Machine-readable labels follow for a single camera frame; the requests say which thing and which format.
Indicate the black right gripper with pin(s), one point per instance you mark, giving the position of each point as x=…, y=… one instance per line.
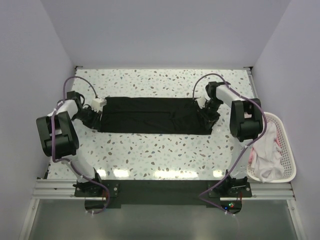
x=211, y=118

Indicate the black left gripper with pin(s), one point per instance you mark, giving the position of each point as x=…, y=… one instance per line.
x=95, y=122

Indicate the black t-shirt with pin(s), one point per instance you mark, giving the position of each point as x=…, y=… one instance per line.
x=153, y=115

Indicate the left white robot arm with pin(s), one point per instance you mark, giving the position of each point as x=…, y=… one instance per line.
x=60, y=142

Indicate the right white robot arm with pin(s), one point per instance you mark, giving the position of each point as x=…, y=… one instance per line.
x=246, y=123

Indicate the pink t-shirt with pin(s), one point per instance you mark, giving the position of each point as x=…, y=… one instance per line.
x=265, y=153

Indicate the white t-shirt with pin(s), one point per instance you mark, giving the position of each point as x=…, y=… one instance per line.
x=277, y=171

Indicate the white plastic laundry basket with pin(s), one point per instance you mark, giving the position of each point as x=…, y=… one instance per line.
x=287, y=159

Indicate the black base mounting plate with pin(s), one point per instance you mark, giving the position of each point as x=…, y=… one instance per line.
x=210, y=200

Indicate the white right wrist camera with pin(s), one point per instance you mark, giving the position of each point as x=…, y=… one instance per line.
x=201, y=102

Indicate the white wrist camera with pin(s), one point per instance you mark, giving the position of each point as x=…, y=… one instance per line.
x=97, y=104
x=201, y=102

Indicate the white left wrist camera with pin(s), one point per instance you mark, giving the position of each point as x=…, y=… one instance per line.
x=97, y=104

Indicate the aluminium front rail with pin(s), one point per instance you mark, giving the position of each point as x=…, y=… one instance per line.
x=64, y=189

